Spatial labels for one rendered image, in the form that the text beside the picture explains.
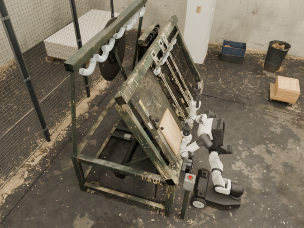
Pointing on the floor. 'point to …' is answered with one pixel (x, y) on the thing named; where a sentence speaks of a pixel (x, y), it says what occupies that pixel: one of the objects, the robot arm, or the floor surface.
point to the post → (184, 204)
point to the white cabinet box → (198, 27)
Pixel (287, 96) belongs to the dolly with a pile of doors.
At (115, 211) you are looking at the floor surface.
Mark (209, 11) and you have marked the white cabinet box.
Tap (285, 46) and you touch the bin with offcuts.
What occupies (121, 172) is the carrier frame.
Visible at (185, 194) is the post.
